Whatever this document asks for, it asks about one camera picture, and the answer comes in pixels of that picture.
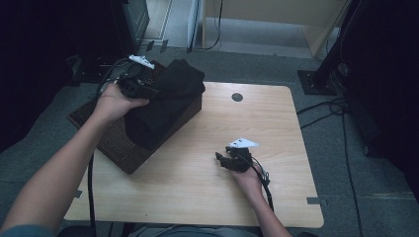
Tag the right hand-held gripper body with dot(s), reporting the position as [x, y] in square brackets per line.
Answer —
[242, 159]

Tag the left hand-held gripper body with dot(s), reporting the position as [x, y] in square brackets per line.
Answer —
[133, 87]

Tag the black pants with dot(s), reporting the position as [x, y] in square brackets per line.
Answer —
[164, 98]

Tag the brown wicker basket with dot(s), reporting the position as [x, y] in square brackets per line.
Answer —
[115, 148]

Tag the person's right hand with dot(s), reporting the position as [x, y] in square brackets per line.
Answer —
[250, 184]

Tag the person's left hand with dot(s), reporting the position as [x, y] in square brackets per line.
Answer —
[112, 103]

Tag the black cabinet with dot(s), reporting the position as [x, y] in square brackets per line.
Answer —
[130, 26]

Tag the round grey table grommet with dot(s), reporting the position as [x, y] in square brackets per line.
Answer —
[237, 97]

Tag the person's blue-grey shirt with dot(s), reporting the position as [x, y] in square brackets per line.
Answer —
[197, 232]

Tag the dark tape mark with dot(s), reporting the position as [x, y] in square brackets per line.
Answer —
[313, 200]
[78, 194]

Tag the white board panel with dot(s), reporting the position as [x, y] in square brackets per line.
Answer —
[194, 23]

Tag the dark curtain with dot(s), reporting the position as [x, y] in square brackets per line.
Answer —
[388, 82]
[39, 49]

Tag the black metal stand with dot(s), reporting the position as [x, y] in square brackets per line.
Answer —
[318, 82]

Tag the light wooden furniture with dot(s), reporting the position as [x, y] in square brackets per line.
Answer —
[273, 11]

